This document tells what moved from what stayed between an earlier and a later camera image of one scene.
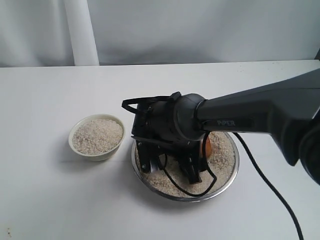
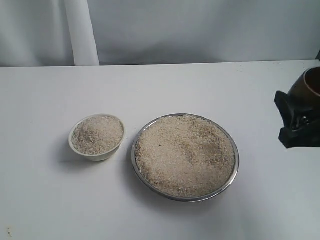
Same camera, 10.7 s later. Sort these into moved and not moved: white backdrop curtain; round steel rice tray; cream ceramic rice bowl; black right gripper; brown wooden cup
Moved: brown wooden cup; black right gripper
Not moved: white backdrop curtain; cream ceramic rice bowl; round steel rice tray
